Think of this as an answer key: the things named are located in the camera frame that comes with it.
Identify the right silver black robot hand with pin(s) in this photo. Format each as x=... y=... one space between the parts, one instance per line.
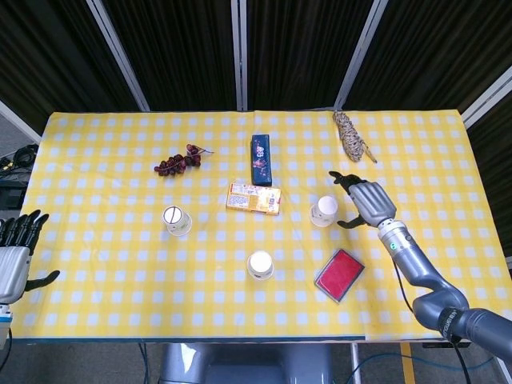
x=372 y=200

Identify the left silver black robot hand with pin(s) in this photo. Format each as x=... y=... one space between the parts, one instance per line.
x=12 y=264

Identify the white paper cup green print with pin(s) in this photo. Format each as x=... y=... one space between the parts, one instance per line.
x=322 y=212

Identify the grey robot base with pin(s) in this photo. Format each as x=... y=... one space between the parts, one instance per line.
x=240 y=364

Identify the yellow white checkered tablecloth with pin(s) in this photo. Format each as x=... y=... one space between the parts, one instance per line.
x=120 y=256

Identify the plain white paper cup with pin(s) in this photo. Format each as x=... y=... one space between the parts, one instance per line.
x=260 y=264

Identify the paper cup with line mark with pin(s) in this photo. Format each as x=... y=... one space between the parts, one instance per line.
x=178 y=222

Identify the black equipment box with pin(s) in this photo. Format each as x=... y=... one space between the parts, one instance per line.
x=12 y=194

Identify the red pad with grey rim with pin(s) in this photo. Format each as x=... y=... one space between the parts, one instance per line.
x=340 y=274

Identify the dark blue floral box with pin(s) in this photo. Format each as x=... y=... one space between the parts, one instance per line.
x=262 y=160

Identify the yellow snack box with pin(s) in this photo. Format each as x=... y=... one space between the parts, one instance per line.
x=252 y=199

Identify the dark partition panel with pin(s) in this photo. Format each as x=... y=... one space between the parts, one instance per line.
x=176 y=52
x=52 y=52
x=300 y=52
x=440 y=52

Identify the white table leg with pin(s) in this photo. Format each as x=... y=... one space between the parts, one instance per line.
x=355 y=364

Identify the dark red grape bunch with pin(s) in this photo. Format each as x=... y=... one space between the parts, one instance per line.
x=176 y=164

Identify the white partition post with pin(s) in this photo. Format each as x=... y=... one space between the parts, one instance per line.
x=360 y=52
x=118 y=52
x=16 y=122
x=240 y=52
x=488 y=98

